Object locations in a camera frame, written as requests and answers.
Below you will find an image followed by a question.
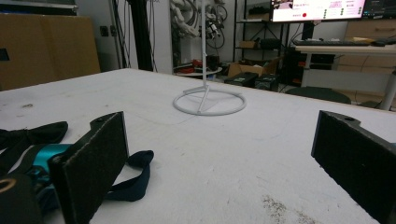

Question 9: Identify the black bow tie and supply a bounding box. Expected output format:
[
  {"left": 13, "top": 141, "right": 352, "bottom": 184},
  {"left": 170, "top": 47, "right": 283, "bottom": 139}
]
[{"left": 0, "top": 120, "right": 155, "bottom": 203}]

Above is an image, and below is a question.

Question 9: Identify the black metal shelf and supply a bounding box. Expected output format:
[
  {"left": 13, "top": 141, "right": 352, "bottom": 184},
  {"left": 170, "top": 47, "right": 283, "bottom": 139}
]
[{"left": 233, "top": 0, "right": 291, "bottom": 63}]

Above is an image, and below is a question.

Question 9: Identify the open cardboard box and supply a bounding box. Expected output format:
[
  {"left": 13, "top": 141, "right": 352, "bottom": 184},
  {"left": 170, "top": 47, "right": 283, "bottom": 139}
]
[{"left": 227, "top": 56, "right": 282, "bottom": 78}]

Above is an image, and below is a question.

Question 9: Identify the black computer tower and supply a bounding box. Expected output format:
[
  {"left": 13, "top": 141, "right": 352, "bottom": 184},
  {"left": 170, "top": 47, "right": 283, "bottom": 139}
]
[
  {"left": 254, "top": 74, "right": 280, "bottom": 92},
  {"left": 223, "top": 72, "right": 260, "bottom": 89}
]

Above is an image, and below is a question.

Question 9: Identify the white desk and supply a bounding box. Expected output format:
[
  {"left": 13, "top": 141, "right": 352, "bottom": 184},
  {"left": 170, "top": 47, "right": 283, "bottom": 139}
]
[{"left": 293, "top": 44, "right": 396, "bottom": 111}]

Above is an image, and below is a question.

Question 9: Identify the black round stool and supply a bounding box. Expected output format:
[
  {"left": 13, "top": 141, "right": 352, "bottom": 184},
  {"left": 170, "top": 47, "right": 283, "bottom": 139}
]
[{"left": 285, "top": 86, "right": 352, "bottom": 105}]

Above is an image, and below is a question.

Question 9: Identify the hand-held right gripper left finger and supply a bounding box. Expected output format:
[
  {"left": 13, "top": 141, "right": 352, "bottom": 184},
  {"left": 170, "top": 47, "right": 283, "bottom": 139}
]
[{"left": 48, "top": 111, "right": 130, "bottom": 224}]

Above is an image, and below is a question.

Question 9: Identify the lit computer monitor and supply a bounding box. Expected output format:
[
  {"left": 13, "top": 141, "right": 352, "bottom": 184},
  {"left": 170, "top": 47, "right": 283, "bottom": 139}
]
[{"left": 270, "top": 0, "right": 367, "bottom": 23}]

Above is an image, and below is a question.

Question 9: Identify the white wire display rack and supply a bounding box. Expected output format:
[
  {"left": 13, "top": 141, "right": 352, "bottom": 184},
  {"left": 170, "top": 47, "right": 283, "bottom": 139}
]
[{"left": 172, "top": 0, "right": 248, "bottom": 117}]

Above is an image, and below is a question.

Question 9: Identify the black keyboard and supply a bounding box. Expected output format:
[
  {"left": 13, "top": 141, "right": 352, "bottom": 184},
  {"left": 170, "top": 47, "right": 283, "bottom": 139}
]
[{"left": 293, "top": 39, "right": 372, "bottom": 48}]

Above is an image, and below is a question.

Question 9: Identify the black frame post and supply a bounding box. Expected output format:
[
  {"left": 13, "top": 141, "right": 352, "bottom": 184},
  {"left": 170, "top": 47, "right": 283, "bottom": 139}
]
[{"left": 126, "top": 0, "right": 154, "bottom": 72}]

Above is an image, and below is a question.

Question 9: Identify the round white table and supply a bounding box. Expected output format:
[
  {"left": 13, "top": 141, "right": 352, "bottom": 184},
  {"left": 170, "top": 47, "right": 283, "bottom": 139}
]
[{"left": 174, "top": 65, "right": 224, "bottom": 77}]

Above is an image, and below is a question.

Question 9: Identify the brown cardboard panel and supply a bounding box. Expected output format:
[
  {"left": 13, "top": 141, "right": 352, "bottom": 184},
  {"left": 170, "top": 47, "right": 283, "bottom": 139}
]
[{"left": 0, "top": 13, "right": 102, "bottom": 91}]

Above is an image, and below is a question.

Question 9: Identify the dark computer monitor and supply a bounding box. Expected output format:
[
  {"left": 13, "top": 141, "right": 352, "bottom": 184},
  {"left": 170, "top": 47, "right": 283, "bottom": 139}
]
[{"left": 362, "top": 0, "right": 396, "bottom": 20}]

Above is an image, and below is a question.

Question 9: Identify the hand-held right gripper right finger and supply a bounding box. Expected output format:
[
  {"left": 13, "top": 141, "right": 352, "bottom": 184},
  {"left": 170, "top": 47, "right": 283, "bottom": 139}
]
[{"left": 310, "top": 109, "right": 396, "bottom": 224}]

